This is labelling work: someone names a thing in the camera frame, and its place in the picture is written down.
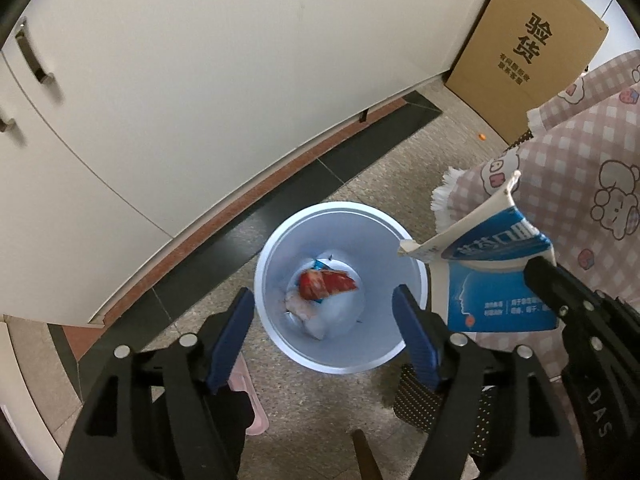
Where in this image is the pink slipper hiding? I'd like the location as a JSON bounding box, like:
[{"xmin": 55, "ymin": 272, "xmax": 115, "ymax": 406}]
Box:
[{"xmin": 228, "ymin": 353, "xmax": 269, "ymax": 437}]

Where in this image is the black dotted slipper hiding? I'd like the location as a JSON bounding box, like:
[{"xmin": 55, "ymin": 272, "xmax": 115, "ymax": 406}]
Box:
[{"xmin": 393, "ymin": 364, "xmax": 496, "ymax": 457}]

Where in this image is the white orange plastic bag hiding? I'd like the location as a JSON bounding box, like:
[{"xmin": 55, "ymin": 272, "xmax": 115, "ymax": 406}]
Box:
[{"xmin": 284, "ymin": 289, "xmax": 352, "ymax": 340}]

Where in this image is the brown cardboard box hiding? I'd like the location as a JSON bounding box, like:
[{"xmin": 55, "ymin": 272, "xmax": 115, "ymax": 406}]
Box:
[{"xmin": 446, "ymin": 0, "xmax": 608, "ymax": 143}]

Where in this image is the light blue trash bin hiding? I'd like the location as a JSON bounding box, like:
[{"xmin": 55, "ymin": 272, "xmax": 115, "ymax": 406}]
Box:
[{"xmin": 254, "ymin": 202, "xmax": 428, "ymax": 375}]

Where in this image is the blue white medicine box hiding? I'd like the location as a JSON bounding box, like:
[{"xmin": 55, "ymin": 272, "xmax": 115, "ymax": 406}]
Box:
[{"xmin": 399, "ymin": 171, "xmax": 558, "ymax": 333}]

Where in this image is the white low cabinet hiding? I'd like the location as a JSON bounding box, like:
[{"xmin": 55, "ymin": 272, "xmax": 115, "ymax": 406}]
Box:
[{"xmin": 1, "ymin": 0, "xmax": 484, "ymax": 325}]

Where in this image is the pink checkered tablecloth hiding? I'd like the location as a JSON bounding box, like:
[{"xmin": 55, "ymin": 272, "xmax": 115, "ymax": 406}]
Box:
[{"xmin": 432, "ymin": 51, "xmax": 639, "ymax": 307}]

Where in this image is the red snack wrapper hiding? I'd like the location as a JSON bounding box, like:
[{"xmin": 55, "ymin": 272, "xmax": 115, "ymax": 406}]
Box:
[{"xmin": 298, "ymin": 269, "xmax": 358, "ymax": 301}]

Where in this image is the blue snack wrapper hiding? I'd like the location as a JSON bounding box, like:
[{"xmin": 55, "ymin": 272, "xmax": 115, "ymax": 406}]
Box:
[{"xmin": 310, "ymin": 259, "xmax": 333, "ymax": 271}]

